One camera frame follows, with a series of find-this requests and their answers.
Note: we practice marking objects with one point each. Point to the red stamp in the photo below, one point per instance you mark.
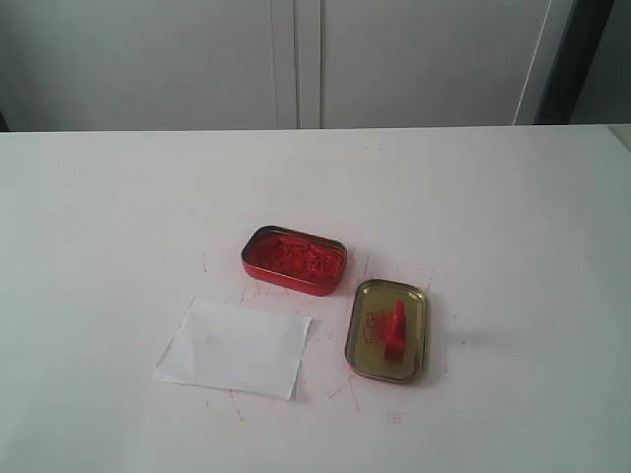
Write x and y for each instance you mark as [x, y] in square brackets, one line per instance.
[395, 333]

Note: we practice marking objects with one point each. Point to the red ink pad tin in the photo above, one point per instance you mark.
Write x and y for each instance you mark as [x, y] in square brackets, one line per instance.
[294, 260]

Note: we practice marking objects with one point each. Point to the gold tin lid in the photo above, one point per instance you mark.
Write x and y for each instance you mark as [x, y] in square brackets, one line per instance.
[364, 347]

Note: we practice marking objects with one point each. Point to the white paper sheet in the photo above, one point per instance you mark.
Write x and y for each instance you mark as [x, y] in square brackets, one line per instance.
[231, 347]

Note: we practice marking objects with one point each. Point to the white cabinet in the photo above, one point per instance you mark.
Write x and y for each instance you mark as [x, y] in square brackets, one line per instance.
[214, 65]

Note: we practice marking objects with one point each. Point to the dark post in background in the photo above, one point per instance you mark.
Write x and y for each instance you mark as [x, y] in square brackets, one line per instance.
[589, 81]

